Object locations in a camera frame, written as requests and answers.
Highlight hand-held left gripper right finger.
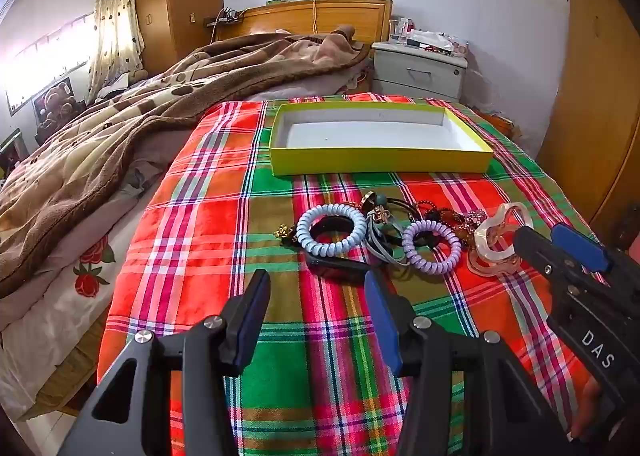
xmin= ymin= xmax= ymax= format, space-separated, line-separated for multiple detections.
xmin=364 ymin=269 xmax=576 ymax=456

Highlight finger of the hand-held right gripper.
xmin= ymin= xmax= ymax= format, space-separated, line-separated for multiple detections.
xmin=551 ymin=223 xmax=614 ymax=276
xmin=514 ymin=226 xmax=596 ymax=298

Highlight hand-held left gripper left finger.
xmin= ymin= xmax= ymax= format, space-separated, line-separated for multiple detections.
xmin=57 ymin=269 xmax=272 ymax=456

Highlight clear pink hair claw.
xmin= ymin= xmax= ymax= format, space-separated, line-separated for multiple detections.
xmin=467 ymin=203 xmax=528 ymax=278

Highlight black wristband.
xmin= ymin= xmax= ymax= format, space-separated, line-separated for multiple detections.
xmin=306 ymin=219 xmax=381 ymax=279

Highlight purple spiral hair tie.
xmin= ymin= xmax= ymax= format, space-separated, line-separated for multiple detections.
xmin=401 ymin=219 xmax=462 ymax=276

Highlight grey hair ties with charm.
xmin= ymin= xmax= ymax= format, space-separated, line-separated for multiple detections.
xmin=364 ymin=209 xmax=408 ymax=269

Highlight gold flower brooch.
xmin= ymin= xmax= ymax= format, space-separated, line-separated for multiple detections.
xmin=272 ymin=223 xmax=301 ymax=247

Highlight light blue spiral hair tie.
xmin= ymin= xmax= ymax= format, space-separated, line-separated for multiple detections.
xmin=296 ymin=203 xmax=368 ymax=255

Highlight black hair tie teal bead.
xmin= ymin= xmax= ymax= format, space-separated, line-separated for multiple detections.
xmin=376 ymin=191 xmax=426 ymax=247

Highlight yellow cardboard box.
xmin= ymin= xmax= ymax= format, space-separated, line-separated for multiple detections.
xmin=269 ymin=103 xmax=495 ymax=177

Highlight person's right hand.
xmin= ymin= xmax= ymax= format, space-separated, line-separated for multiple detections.
xmin=569 ymin=376 xmax=618 ymax=442

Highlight red green plaid cloth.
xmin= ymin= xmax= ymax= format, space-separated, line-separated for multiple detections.
xmin=97 ymin=95 xmax=608 ymax=456

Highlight wooden door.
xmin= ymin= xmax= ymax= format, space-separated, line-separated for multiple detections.
xmin=537 ymin=0 xmax=640 ymax=237

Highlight grey nightstand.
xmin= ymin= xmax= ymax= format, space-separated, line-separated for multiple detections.
xmin=371 ymin=41 xmax=468 ymax=102

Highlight nightstand clutter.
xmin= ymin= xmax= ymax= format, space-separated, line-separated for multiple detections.
xmin=407 ymin=21 xmax=471 ymax=57

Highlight brown fleece blanket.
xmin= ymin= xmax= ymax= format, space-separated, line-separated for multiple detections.
xmin=0 ymin=29 xmax=373 ymax=299

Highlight brown teddy bear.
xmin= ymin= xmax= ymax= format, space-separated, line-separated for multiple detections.
xmin=35 ymin=81 xmax=81 ymax=129

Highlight wooden headboard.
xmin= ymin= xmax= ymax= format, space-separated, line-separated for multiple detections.
xmin=212 ymin=0 xmax=394 ymax=44

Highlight power strip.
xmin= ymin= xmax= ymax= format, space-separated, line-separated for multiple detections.
xmin=205 ymin=9 xmax=246 ymax=27

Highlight patterned curtain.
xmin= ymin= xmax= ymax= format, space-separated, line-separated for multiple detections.
xmin=87 ymin=0 xmax=146 ymax=102

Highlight window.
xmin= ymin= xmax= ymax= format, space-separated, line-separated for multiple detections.
xmin=0 ymin=11 xmax=96 ymax=112

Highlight dark bead necklace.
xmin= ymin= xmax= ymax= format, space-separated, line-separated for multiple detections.
xmin=415 ymin=201 xmax=471 ymax=247

